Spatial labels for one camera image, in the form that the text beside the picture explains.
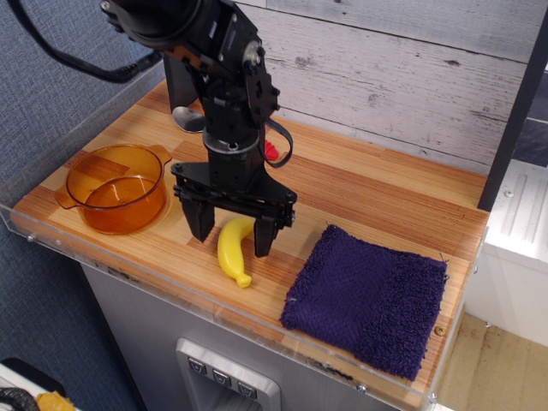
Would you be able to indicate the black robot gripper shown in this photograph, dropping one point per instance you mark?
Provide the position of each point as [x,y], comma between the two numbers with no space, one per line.
[237,182]

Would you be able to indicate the yellow toy banana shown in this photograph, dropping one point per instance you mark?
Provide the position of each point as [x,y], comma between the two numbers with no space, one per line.
[229,252]

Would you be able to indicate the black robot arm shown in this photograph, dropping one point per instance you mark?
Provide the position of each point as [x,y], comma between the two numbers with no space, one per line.
[221,49]

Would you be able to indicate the amber transparent plastic pot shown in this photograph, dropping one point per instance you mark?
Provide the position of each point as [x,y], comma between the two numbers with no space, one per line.
[117,189]

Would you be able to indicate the silver cabinet with button panel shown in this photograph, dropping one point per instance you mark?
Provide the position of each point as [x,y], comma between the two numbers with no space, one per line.
[181,361]

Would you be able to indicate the purple folded towel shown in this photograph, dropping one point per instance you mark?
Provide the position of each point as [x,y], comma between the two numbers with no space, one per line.
[377,303]

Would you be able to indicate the clear acrylic table guard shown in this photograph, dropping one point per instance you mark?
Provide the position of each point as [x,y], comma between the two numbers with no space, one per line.
[376,194]

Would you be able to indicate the white ribbed metal box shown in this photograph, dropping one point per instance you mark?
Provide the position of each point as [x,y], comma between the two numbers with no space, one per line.
[518,220]

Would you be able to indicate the red handled metal spoon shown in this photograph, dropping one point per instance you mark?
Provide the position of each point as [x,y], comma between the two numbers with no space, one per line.
[191,121]

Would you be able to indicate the black right frame post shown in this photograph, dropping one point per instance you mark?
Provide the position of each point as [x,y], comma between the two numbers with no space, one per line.
[518,115]

